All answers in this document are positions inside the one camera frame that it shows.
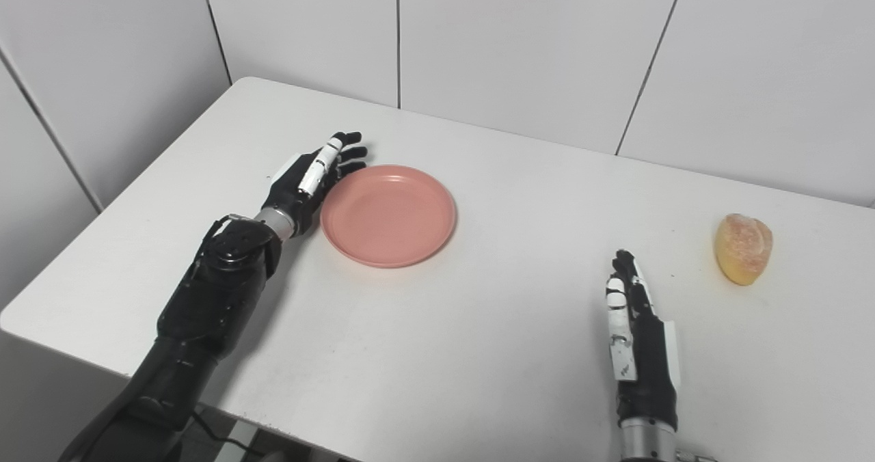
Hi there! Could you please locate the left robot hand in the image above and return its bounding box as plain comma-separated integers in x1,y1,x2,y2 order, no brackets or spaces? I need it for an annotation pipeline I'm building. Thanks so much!
260,131,368,237

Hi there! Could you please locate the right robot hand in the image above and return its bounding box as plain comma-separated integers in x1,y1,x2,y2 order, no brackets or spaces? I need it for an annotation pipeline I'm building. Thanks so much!
604,249,682,431

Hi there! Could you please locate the pink plate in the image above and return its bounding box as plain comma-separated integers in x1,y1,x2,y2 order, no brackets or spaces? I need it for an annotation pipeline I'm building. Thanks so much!
319,165,457,269

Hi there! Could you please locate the bread roll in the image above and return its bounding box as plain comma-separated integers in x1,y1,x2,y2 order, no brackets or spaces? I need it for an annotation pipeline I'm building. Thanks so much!
714,213,774,286

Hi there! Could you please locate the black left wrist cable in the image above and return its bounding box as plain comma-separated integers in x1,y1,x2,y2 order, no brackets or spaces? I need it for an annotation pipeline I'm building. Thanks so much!
191,411,260,462

